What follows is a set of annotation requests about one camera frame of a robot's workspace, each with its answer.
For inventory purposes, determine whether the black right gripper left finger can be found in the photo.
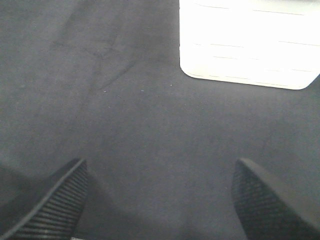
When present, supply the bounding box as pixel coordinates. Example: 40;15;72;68
0;158;89;240

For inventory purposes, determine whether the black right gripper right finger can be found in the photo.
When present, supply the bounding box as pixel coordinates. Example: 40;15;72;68
231;158;320;240

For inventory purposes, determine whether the white lidded storage basket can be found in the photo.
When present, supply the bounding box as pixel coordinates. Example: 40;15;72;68
179;0;320;90

